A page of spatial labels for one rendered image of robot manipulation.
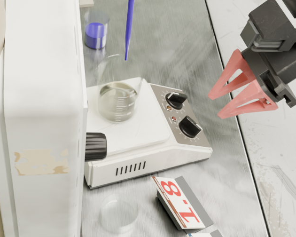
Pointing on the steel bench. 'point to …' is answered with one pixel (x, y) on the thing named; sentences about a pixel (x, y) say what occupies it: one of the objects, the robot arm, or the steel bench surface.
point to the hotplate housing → (144, 160)
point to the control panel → (182, 138)
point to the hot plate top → (145, 99)
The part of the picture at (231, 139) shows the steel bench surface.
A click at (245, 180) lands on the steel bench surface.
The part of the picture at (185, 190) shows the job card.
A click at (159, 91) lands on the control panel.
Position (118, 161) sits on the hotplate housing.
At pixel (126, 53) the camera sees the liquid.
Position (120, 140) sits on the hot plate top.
